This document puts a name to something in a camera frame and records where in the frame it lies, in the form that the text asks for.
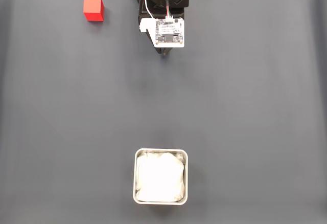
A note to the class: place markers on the red cube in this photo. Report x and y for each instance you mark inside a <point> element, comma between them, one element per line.
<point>93,9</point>

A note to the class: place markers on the square metal box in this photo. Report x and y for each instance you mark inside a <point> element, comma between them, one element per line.
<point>160,202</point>

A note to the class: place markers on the grey-blue table mat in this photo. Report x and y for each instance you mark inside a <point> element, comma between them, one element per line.
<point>230,80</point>

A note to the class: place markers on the white crumpled tissue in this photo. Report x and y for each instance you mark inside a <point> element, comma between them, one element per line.
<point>159,175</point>

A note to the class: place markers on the white camera board mount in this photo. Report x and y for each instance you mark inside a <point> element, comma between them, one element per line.
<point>168,32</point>

